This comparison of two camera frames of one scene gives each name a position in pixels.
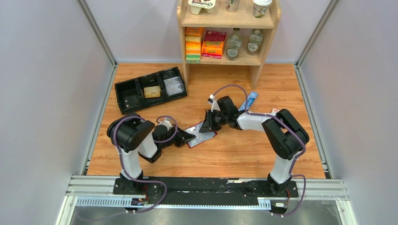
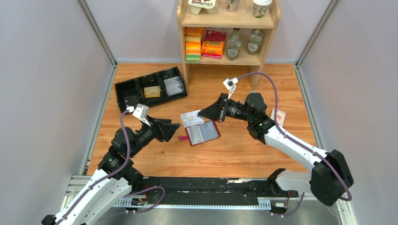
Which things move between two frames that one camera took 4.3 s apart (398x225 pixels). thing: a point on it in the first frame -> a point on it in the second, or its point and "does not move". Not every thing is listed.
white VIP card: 200,137 -> 191,118
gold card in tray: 152,92 does not move
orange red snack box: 212,45 does not move
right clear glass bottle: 255,41 does not move
